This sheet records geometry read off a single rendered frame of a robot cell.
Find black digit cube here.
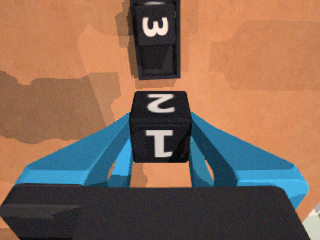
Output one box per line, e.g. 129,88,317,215
129,91,192,163
134,1,175,47

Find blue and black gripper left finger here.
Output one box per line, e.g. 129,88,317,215
13,112,133,187

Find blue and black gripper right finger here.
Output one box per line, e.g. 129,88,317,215
188,112,309,209

